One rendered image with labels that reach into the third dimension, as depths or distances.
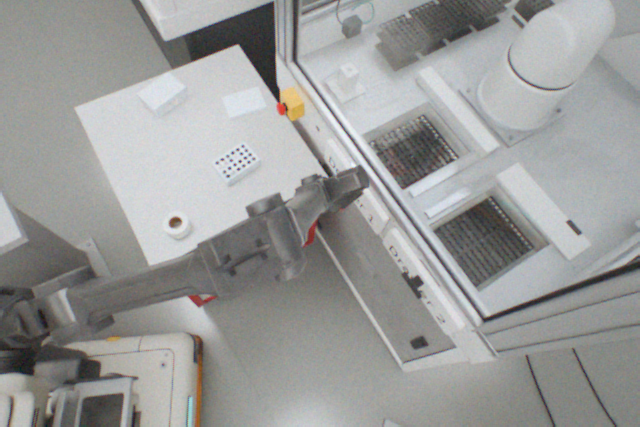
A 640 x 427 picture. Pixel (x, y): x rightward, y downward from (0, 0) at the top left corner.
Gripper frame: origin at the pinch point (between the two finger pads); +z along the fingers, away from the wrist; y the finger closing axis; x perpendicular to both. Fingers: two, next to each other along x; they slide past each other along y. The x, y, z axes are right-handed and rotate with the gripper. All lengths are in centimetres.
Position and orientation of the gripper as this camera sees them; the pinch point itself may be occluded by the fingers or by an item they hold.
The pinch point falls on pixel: (354, 193)
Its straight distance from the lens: 118.7
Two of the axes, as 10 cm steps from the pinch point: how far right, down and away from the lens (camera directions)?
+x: -5.2, -7.9, 3.3
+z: 4.5, 0.8, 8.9
